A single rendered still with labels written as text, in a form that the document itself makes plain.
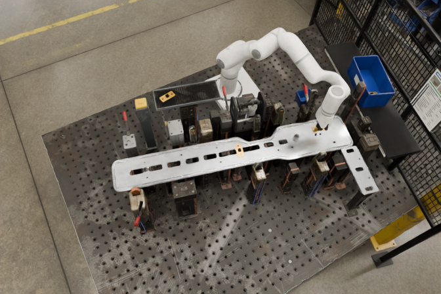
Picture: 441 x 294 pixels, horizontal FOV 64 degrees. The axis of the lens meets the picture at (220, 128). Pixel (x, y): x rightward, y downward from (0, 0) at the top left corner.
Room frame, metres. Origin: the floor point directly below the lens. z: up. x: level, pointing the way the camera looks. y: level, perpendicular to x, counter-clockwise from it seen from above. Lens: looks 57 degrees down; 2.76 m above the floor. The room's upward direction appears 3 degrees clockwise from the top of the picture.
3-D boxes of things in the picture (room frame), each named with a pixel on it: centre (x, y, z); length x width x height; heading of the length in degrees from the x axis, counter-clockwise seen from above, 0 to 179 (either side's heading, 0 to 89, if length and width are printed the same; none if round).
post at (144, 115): (1.17, 0.45, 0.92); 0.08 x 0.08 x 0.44; 17
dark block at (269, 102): (1.26, -0.27, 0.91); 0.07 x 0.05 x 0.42; 17
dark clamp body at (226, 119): (1.17, -0.03, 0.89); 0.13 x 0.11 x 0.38; 17
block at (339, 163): (0.97, -0.69, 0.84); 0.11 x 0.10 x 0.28; 17
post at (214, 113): (1.17, 0.04, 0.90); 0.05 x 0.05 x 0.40; 17
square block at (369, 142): (1.08, -0.86, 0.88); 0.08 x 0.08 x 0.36; 17
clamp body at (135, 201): (0.64, 0.39, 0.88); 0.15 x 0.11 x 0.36; 17
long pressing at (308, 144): (0.98, -0.10, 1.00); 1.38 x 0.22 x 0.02; 107
